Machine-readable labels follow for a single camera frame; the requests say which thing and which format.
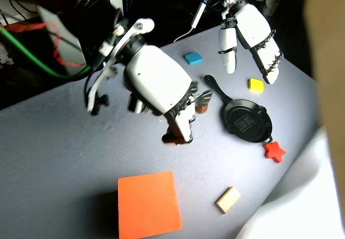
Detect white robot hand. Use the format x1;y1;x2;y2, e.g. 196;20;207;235
124;44;199;145
217;3;284;85

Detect white tongs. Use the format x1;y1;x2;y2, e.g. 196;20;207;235
127;89;213;115

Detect brown food chunk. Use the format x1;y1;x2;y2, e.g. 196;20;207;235
195;102;209;114

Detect black cast iron skillet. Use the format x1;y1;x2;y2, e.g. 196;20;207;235
203;74;273;144

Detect blue rounded block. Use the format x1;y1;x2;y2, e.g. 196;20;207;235
184;52;203;66

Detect yellow square block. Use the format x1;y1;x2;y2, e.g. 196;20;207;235
247;78;265;94

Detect blurred tan panel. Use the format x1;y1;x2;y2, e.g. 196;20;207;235
304;0;345;213

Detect grey table cloth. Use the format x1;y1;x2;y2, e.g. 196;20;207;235
0;23;323;239

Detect red star block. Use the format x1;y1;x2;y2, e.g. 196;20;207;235
263;141;287;164

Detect large orange block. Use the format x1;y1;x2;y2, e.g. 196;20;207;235
117;171;183;239

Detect beige wooden block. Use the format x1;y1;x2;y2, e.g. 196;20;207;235
215;186;242;214

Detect blurred white shell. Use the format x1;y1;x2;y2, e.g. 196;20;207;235
236;127;345;239

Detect white power strip with cable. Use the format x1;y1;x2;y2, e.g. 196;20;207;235
174;1;208;43

